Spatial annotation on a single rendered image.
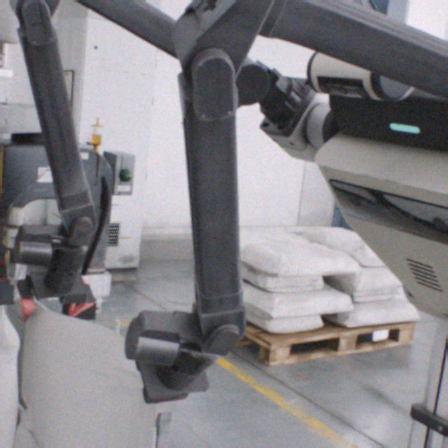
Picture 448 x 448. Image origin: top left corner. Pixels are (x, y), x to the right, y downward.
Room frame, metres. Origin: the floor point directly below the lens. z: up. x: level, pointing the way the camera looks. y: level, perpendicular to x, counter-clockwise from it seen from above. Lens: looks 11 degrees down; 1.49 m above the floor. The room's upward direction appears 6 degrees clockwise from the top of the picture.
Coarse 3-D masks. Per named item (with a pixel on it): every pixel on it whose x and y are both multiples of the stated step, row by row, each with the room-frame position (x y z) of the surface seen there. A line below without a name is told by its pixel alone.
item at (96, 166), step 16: (16, 144) 1.49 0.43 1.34; (32, 144) 1.52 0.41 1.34; (80, 144) 1.68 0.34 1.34; (16, 160) 1.48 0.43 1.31; (32, 160) 1.50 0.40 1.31; (96, 160) 1.57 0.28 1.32; (16, 176) 1.48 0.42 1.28; (32, 176) 1.50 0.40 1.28; (96, 176) 1.58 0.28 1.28; (112, 176) 1.60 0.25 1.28; (16, 192) 1.48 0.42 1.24; (32, 192) 1.50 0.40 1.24; (48, 192) 1.52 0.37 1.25; (96, 192) 1.58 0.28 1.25; (112, 192) 1.60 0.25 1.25; (0, 208) 1.47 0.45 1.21; (96, 208) 1.58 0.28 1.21; (0, 256) 1.47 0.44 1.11; (96, 256) 1.59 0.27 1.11; (0, 272) 1.47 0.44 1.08; (80, 272) 1.57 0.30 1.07; (96, 272) 1.59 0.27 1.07
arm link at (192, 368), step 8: (184, 344) 0.95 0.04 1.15; (192, 344) 0.96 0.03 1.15; (184, 352) 0.96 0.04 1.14; (192, 352) 0.95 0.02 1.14; (200, 352) 0.96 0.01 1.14; (176, 360) 0.98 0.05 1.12; (184, 360) 0.97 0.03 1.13; (192, 360) 0.96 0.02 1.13; (200, 360) 0.95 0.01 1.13; (208, 360) 0.96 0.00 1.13; (216, 360) 0.96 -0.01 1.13; (184, 368) 0.97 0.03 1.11; (192, 368) 0.97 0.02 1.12; (200, 368) 0.97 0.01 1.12
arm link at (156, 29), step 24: (24, 0) 1.16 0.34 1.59; (48, 0) 1.17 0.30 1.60; (72, 0) 1.20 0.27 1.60; (96, 0) 1.22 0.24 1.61; (120, 0) 1.23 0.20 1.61; (144, 0) 1.27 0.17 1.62; (120, 24) 1.25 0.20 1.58; (144, 24) 1.26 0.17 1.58; (168, 24) 1.27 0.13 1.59; (168, 48) 1.29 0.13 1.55; (240, 72) 1.32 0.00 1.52; (264, 72) 1.34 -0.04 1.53; (240, 96) 1.33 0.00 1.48; (264, 96) 1.35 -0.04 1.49
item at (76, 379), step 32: (32, 320) 1.40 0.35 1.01; (64, 320) 1.37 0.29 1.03; (32, 352) 1.39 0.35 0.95; (64, 352) 1.18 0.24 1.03; (96, 352) 1.34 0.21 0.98; (32, 384) 1.37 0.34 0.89; (64, 384) 1.18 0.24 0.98; (96, 384) 1.15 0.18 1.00; (128, 384) 1.13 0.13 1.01; (32, 416) 1.28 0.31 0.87; (64, 416) 1.18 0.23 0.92; (96, 416) 1.15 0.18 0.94; (128, 416) 1.13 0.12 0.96
